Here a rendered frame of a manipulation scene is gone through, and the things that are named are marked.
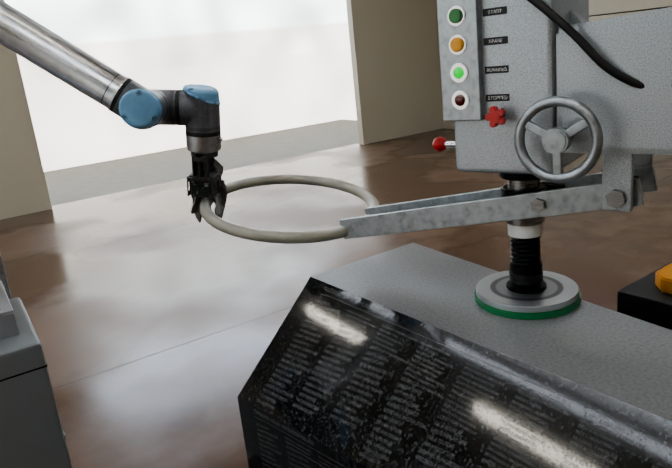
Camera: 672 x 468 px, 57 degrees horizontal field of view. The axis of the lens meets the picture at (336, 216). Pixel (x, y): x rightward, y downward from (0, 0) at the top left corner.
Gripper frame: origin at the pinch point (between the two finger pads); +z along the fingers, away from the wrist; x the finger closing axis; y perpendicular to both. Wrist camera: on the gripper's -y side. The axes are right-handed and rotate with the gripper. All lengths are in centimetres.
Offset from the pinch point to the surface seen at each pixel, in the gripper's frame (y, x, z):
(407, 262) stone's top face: 7, 56, 6
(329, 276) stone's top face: 14.5, 35.9, 8.0
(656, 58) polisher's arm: 51, 91, -54
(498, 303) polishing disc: 42, 74, -3
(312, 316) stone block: 25.0, 33.1, 14.0
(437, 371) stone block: 54, 62, 6
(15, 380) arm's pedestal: 48, -32, 24
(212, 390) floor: -68, -24, 113
